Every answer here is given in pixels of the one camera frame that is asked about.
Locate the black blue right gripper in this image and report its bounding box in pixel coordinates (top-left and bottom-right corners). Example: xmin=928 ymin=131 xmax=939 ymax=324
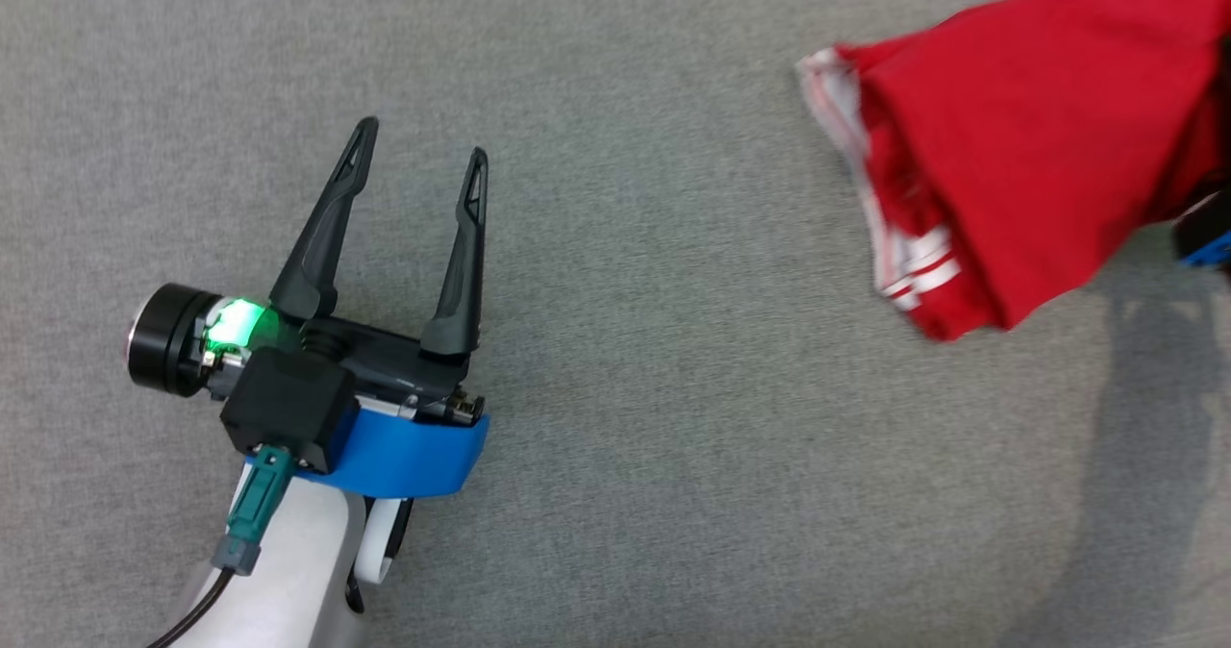
xmin=1172 ymin=185 xmax=1231 ymax=270

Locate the red white basketball jersey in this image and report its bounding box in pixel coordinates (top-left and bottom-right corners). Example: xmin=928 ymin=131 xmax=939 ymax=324
xmin=795 ymin=0 xmax=1231 ymax=343

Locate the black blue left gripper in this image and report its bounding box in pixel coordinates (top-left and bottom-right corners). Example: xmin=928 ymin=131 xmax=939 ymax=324
xmin=268 ymin=115 xmax=490 ymax=499

